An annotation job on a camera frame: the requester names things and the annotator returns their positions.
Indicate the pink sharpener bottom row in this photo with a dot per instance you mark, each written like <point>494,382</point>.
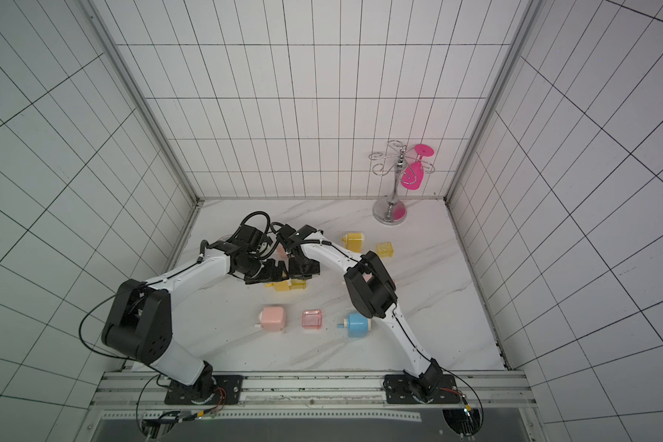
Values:
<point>272,319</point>

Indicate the pink tray bottom row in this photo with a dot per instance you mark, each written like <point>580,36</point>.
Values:
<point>312,319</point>

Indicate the pink plastic wine glass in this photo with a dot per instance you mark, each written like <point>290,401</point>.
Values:
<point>418,167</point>

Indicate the aluminium mounting rail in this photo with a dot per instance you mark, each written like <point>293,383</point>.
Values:
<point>314,390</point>

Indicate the pink sharpener top row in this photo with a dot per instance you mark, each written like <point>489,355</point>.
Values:
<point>280,253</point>

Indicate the pink sharpener row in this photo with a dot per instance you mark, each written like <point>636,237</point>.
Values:
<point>272,319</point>
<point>280,253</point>

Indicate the yellow sharpener near stand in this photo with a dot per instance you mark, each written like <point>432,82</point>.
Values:
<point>354,242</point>

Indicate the yellow tray near stand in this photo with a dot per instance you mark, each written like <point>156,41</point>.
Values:
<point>385,250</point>

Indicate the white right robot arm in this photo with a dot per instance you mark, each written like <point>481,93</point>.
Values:
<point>372,292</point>

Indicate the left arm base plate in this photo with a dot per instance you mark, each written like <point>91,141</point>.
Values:
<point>207,392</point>

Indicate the yellow tray row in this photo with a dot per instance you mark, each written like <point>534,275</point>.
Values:
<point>296,284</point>

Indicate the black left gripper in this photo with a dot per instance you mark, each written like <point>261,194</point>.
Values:
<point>269,275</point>

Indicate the chrome glass rack stand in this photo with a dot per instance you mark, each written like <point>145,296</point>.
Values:
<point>389,165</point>

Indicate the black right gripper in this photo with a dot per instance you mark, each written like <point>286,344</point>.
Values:
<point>299,265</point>

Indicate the yellow sharpener row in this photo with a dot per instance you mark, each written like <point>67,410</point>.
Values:
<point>280,286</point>

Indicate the blue pencil sharpener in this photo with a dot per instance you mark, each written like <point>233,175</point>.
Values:
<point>356,325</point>

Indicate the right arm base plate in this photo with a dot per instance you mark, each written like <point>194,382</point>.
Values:
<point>405,390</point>

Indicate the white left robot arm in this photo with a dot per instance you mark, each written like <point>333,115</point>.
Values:
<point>139,324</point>

